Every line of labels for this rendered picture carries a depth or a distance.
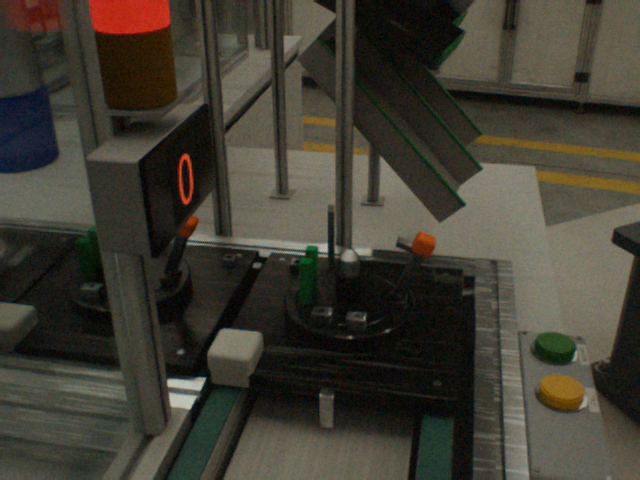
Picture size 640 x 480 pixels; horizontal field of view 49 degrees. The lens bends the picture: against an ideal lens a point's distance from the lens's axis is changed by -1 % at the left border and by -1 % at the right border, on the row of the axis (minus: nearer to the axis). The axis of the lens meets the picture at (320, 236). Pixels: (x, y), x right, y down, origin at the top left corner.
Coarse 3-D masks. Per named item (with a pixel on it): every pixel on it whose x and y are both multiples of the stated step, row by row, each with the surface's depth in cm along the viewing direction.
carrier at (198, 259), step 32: (160, 256) 84; (192, 256) 88; (256, 256) 88; (160, 288) 78; (192, 288) 81; (224, 288) 81; (160, 320) 76; (192, 320) 76; (224, 320) 77; (192, 352) 71
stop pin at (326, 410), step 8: (320, 392) 66; (328, 392) 66; (320, 400) 66; (328, 400) 65; (320, 408) 66; (328, 408) 66; (320, 416) 67; (328, 416) 66; (320, 424) 67; (328, 424) 67
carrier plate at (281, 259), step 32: (288, 256) 88; (320, 256) 88; (256, 288) 81; (288, 288) 81; (416, 288) 81; (448, 288) 81; (256, 320) 75; (416, 320) 75; (448, 320) 75; (288, 352) 70; (320, 352) 70; (384, 352) 70; (416, 352) 70; (448, 352) 70; (224, 384) 69; (256, 384) 68; (288, 384) 67; (320, 384) 66; (352, 384) 66; (384, 384) 66; (416, 384) 66; (448, 384) 66
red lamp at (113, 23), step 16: (96, 0) 43; (112, 0) 43; (128, 0) 43; (144, 0) 43; (160, 0) 44; (96, 16) 44; (112, 16) 43; (128, 16) 43; (144, 16) 44; (160, 16) 45; (112, 32) 44; (128, 32) 44
